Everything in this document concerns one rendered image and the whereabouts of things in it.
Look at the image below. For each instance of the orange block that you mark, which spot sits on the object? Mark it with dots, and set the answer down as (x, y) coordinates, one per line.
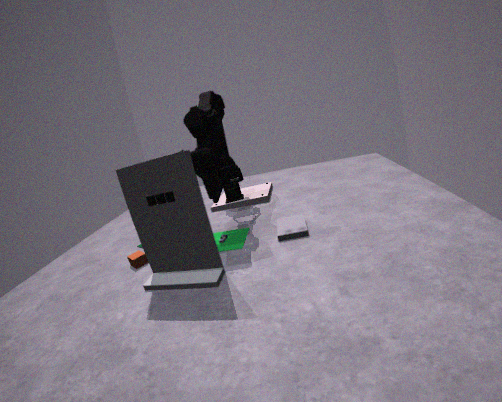
(138, 259)

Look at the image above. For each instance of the green translucent square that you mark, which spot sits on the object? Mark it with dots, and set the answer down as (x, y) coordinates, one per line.
(235, 239)

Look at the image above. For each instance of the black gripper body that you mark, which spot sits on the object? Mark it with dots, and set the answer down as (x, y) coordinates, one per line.
(207, 154)

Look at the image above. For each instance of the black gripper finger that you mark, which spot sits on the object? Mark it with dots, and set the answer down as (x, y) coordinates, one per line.
(220, 183)
(209, 176)

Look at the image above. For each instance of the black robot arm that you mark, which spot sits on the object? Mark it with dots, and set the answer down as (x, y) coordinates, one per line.
(205, 123)

